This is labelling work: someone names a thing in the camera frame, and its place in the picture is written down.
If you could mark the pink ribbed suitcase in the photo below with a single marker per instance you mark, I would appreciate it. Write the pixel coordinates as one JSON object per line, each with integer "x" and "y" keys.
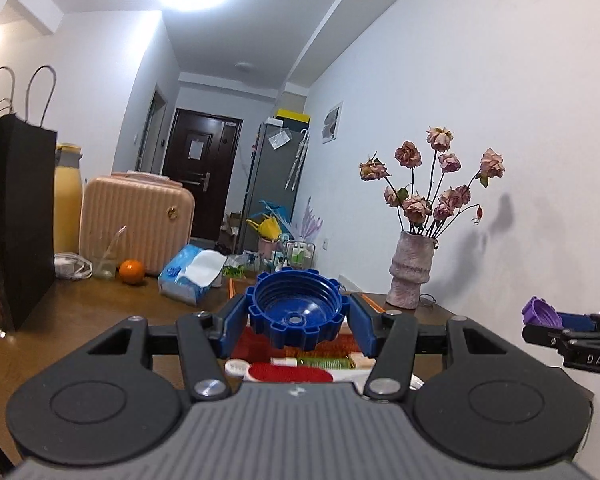
{"x": 135, "y": 220}

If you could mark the yellow bottle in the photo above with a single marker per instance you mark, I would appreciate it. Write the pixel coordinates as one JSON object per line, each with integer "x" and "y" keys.
{"x": 67, "y": 200}

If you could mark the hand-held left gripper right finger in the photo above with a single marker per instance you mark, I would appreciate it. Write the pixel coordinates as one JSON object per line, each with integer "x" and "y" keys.
{"x": 364, "y": 327}

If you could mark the yellow box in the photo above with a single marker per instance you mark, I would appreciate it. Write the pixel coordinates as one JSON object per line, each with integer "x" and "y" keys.
{"x": 292, "y": 116}

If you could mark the clear straw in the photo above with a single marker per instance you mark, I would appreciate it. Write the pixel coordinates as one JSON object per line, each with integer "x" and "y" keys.
{"x": 116, "y": 240}

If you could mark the bunch of dried pink roses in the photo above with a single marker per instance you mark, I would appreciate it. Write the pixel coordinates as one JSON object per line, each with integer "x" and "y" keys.
{"x": 415, "y": 207}

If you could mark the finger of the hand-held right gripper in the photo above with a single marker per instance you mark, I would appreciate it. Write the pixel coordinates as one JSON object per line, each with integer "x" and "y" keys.
{"x": 545, "y": 336}
{"x": 575, "y": 322}

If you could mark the clear glass cup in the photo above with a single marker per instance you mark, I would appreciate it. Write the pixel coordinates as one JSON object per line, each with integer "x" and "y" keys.
{"x": 105, "y": 267}

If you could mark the orange fruit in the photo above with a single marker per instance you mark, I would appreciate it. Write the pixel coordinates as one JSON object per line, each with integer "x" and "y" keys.
{"x": 131, "y": 272}

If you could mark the small beige square jar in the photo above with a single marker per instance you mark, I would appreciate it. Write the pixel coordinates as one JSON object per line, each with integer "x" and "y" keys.
{"x": 361, "y": 361}

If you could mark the grey refrigerator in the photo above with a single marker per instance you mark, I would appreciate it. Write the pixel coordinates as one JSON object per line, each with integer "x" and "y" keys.
{"x": 272, "y": 175}

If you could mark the pink ceramic vase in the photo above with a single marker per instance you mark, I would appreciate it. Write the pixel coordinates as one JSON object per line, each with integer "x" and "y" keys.
{"x": 410, "y": 270}

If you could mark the clear plastic bag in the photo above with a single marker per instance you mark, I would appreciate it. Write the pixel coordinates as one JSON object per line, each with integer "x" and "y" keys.
{"x": 278, "y": 139}

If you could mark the purple cap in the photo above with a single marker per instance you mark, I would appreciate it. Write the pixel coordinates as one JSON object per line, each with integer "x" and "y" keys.
{"x": 537, "y": 312}

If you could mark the purple feather decoration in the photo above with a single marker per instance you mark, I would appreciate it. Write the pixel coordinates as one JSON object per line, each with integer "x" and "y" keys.
{"x": 310, "y": 222}

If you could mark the orange cardboard box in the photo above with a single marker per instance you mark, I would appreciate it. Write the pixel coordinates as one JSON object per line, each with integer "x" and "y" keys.
{"x": 245, "y": 345}

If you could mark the grey interior door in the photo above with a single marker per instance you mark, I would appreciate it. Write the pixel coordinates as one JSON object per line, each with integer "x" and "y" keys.
{"x": 152, "y": 135}

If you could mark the blue wet wipes pack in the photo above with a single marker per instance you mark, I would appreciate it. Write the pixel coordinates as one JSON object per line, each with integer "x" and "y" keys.
{"x": 185, "y": 275}

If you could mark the large blue ribbed cap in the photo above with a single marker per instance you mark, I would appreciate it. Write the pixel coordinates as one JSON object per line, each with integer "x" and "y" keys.
{"x": 280, "y": 305}

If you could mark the black paper bag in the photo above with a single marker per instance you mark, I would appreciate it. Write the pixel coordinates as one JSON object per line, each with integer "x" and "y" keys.
{"x": 15, "y": 210}

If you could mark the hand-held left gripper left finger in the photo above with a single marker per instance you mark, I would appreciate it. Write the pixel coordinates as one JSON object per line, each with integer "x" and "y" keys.
{"x": 236, "y": 325}

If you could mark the green spray bottle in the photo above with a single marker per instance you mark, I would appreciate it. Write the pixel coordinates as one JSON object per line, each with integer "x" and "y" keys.
{"x": 325, "y": 361}

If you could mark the dark brown entrance door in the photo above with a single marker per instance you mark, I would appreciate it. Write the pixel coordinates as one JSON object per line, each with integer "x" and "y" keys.
{"x": 200, "y": 170}

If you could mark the cluster of small bottles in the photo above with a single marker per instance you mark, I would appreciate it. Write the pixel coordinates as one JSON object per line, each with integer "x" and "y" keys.
{"x": 297, "y": 255}

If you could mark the brown cardboard carton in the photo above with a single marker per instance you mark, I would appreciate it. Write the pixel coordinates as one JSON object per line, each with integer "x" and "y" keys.
{"x": 230, "y": 232}

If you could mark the white folded umbrella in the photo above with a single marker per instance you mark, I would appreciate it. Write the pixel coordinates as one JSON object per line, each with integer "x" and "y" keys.
{"x": 297, "y": 160}

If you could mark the white bottle with red label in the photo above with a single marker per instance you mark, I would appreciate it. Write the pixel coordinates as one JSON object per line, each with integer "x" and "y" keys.
{"x": 290, "y": 374}

